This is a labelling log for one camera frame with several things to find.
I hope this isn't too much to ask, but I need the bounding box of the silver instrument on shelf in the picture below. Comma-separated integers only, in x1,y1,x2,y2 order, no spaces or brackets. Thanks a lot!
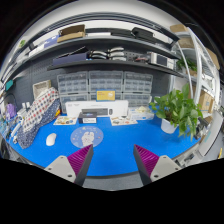
150,52,174,69

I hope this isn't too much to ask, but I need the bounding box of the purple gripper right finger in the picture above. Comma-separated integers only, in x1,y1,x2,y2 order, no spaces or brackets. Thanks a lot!
133,145,180,185

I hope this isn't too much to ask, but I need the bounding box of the upper black shelf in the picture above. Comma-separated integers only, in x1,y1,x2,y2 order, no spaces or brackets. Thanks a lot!
2,36,178,83

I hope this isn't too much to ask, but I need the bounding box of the yellow card box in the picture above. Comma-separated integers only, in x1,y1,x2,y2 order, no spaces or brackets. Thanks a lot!
96,90,115,101

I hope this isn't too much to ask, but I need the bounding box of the white flat package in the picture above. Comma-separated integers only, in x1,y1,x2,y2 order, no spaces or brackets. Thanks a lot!
128,106,154,120

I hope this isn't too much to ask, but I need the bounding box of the blue desk mat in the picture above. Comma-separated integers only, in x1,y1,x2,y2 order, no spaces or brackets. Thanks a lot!
9,117,197,176

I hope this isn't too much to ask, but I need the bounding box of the white keyboard box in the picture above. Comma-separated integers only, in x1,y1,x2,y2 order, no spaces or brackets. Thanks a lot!
65,100,128,117

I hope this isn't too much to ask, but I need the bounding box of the green potted plant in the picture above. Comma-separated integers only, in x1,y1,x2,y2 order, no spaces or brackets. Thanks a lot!
150,84,203,140

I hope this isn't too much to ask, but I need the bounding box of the white computer mouse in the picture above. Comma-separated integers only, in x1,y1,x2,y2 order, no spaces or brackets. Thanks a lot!
46,133,56,146

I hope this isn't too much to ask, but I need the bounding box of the brown cardboard box on shelf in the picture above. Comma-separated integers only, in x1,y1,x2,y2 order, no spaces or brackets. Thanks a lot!
57,24,85,43

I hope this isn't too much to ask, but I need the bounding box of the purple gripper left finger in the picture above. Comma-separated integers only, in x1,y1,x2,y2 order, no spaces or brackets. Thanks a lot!
45,145,93,186

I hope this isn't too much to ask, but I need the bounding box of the printed card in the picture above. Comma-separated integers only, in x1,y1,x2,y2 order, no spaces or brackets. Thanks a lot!
54,116,77,125
110,116,137,126

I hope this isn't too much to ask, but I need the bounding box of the black shelf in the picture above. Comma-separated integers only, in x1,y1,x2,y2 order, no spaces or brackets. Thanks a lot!
47,60,182,77
2,36,178,83

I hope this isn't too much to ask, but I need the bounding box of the patterned fabric bag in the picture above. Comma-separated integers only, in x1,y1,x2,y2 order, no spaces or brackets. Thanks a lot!
17,87,60,149

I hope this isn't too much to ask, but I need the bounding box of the lower black shelf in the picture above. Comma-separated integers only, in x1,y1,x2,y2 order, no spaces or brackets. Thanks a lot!
47,60,182,77

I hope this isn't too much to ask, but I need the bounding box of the grey drawer organizer cabinet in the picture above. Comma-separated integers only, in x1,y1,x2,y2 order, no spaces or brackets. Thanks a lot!
57,70,153,112

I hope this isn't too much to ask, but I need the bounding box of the dark blue flat box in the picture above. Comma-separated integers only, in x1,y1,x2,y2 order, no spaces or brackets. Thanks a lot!
53,53,87,66

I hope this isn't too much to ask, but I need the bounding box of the small black box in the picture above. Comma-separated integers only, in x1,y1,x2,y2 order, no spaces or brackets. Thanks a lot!
78,112,97,124

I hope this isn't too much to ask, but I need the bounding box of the white metal rack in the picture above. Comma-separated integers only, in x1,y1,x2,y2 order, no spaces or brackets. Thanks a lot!
176,28,220,118

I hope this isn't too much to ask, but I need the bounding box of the white woven basket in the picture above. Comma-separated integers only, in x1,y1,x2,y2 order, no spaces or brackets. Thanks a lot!
33,80,51,98

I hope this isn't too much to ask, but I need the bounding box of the right printed card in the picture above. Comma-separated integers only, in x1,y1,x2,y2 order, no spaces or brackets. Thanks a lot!
110,116,137,126

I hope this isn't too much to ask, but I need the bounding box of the left printed card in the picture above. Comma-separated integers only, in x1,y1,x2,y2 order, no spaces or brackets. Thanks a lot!
54,116,77,125

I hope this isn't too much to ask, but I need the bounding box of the round printed mouse pad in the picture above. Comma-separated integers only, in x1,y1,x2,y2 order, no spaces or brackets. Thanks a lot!
70,126,104,148

